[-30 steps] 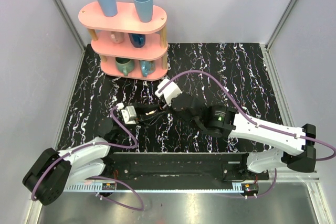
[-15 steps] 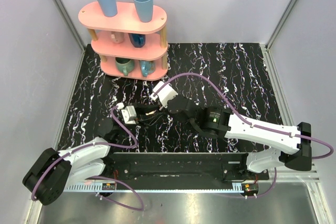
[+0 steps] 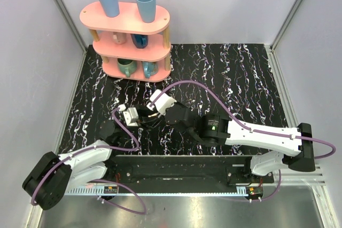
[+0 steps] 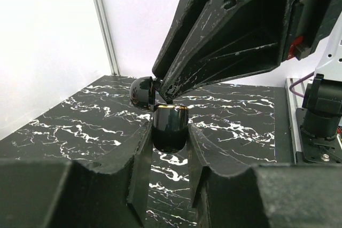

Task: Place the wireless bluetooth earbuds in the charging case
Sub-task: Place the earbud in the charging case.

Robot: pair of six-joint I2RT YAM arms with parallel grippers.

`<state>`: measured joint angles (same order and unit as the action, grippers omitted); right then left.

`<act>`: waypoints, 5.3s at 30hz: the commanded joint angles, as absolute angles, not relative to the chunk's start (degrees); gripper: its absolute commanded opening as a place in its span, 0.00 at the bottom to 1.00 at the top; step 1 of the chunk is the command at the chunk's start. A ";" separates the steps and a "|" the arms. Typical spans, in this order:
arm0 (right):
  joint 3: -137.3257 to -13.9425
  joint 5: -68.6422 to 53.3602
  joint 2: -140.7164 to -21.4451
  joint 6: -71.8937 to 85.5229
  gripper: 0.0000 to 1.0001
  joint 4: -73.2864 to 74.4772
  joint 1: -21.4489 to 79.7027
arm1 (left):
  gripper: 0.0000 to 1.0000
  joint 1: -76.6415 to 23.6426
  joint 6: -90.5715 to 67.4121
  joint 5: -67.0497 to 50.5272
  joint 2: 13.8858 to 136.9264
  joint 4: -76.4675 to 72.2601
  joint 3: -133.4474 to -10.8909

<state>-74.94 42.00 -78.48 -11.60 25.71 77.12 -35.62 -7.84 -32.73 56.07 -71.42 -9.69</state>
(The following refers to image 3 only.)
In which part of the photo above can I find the black earbud charging case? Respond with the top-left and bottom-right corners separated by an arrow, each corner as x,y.
147,112 -> 160,119

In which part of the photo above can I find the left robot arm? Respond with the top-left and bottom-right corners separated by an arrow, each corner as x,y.
22,105 -> 160,210

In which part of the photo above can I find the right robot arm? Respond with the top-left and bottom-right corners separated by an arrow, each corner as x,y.
165,103 -> 316,184

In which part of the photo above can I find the blue butterfly mug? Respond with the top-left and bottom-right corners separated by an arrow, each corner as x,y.
142,61 -> 159,78

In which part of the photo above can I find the green ceramic mug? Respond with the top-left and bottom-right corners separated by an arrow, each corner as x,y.
117,59 -> 137,77

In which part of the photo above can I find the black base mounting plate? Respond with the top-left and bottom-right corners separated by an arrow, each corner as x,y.
104,155 -> 274,194

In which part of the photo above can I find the pink three-tier wooden shelf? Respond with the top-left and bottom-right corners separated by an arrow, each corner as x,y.
80,2 -> 171,82

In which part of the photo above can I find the dark blue mug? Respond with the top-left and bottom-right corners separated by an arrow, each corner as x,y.
131,34 -> 148,49

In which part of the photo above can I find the pink mug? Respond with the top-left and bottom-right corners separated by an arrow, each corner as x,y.
113,32 -> 127,45

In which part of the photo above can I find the left controller board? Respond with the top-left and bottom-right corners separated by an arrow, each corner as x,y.
103,185 -> 118,194

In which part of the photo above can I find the controller board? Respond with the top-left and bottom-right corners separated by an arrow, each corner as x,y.
103,185 -> 118,194
247,186 -> 263,197

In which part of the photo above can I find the short light blue cup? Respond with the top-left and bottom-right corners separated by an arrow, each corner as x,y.
136,0 -> 156,23

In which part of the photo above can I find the right controller board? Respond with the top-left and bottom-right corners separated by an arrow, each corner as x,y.
247,186 -> 263,197

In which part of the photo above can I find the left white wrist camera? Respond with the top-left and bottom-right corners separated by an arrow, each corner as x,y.
118,104 -> 139,127

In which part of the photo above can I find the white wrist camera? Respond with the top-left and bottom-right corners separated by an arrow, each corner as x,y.
118,104 -> 139,127
147,89 -> 177,117

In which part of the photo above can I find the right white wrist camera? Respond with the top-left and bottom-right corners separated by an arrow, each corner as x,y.
147,89 -> 177,117

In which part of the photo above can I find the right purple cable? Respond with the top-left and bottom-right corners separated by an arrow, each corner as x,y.
148,80 -> 336,202

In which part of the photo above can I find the purple cable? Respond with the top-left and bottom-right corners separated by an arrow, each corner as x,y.
148,80 -> 336,202
30,109 -> 147,215

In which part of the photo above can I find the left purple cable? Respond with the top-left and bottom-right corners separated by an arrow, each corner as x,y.
30,109 -> 147,215

